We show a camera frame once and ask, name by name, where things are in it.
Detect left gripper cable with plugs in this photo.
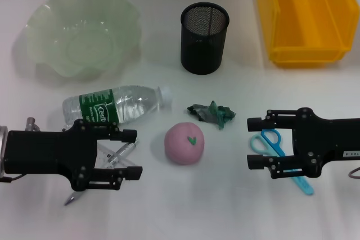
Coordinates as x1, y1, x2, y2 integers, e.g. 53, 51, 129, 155
0, 117, 41, 184

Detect blue scissors with cap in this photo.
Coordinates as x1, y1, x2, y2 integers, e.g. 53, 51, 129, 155
250, 129, 314, 196

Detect yellow plastic bin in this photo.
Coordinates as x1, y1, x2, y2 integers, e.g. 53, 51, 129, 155
256, 0, 360, 69

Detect pale green wavy glass plate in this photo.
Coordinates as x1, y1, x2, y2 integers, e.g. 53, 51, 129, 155
24, 0, 142, 81

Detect silver ballpoint pen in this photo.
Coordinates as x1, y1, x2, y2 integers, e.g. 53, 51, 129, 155
64, 138, 140, 206

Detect clear water bottle green label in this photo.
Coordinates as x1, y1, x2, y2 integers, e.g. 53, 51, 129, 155
62, 84, 173, 129

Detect black mesh pen holder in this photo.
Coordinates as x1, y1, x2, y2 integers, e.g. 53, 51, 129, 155
180, 2, 230, 75

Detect pink toy peach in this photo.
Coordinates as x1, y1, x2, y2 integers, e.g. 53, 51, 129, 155
164, 122, 205, 166

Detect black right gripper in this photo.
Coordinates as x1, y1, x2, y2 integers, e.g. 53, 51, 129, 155
246, 107, 360, 179

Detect green plastic wrapper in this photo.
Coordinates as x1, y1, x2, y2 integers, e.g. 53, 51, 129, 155
186, 100, 237, 130

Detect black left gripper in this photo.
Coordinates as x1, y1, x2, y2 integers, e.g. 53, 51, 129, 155
4, 119, 143, 192

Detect transparent plastic ruler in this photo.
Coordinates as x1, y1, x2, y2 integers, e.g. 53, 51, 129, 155
94, 142, 142, 170

